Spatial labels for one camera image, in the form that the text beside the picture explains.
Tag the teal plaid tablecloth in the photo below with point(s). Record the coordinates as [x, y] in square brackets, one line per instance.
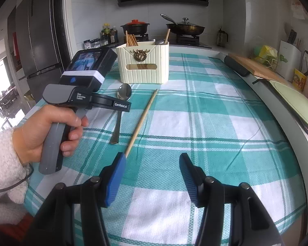
[195, 133]

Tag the spice jar white label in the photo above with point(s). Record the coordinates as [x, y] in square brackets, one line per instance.
[87, 44]

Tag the cream ribbed utensil holder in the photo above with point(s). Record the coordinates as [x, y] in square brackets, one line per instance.
[143, 75]

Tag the large steel spoon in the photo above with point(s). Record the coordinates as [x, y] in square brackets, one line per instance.
[124, 92]

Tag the pale green tray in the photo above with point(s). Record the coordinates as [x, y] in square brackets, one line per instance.
[295, 102]

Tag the black gas stove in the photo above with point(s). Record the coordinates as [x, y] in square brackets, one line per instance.
[187, 41]

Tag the small steel spoon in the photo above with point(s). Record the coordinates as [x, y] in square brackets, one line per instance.
[159, 42]

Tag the black wok with glass lid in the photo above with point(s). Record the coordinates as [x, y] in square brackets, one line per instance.
[186, 28]

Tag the white knife block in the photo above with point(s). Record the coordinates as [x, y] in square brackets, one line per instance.
[290, 59]

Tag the wall paper note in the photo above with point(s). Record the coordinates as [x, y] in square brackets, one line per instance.
[299, 6]

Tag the dark sauce bottle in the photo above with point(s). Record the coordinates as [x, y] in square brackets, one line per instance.
[114, 35]

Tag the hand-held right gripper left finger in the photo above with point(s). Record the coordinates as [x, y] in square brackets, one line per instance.
[115, 182]

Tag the yellow green bag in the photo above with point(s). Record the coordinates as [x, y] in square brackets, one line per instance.
[267, 53]

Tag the glass french press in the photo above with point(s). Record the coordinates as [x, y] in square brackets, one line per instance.
[222, 38]

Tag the person's left forearm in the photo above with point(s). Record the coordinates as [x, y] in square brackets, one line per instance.
[2, 164]

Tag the soy sauce bottle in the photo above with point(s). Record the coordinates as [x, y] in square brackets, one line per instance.
[105, 34]

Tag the dark wooden dining furniture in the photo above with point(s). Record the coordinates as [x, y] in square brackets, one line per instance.
[6, 102]

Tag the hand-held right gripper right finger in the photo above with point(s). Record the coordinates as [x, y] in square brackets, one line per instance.
[191, 182]

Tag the wooden cutting board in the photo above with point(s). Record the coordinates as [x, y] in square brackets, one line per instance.
[259, 69]

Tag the person's left hand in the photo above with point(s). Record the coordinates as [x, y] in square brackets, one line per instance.
[33, 130]

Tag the clear spice jar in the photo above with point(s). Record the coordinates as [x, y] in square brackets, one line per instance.
[95, 43]

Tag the yellow snack packet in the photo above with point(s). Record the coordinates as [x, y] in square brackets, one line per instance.
[299, 79]

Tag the black clay pot red lid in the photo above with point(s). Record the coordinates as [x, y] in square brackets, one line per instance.
[135, 28]

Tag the grey refrigerator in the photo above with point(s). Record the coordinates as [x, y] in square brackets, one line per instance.
[41, 43]

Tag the red cloth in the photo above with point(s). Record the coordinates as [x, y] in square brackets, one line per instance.
[10, 233]

